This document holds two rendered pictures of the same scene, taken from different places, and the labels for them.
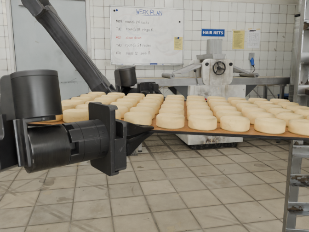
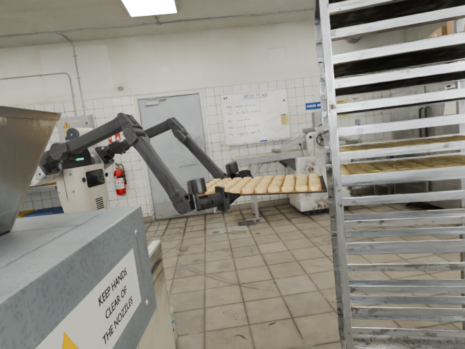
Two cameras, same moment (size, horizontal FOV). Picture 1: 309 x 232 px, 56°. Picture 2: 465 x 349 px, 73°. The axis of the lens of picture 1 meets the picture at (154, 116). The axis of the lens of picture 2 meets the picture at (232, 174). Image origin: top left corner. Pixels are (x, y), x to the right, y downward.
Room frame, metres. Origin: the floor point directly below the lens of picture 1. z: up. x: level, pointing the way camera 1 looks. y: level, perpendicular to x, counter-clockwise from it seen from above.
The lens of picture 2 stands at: (-0.83, -0.16, 1.26)
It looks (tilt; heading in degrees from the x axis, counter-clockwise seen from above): 7 degrees down; 8
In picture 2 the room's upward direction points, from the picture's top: 7 degrees counter-clockwise
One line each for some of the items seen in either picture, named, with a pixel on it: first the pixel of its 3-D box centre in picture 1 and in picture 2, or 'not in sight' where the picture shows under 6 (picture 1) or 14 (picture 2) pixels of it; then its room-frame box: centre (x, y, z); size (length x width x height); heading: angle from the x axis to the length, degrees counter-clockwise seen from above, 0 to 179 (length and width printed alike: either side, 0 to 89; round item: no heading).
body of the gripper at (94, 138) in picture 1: (87, 140); (215, 199); (0.40, 0.10, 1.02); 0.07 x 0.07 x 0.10; 39
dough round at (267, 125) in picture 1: (269, 125); (287, 188); (0.49, -0.20, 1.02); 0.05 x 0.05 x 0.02
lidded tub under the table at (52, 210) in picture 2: not in sight; (47, 218); (3.37, 3.33, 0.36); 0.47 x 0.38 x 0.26; 14
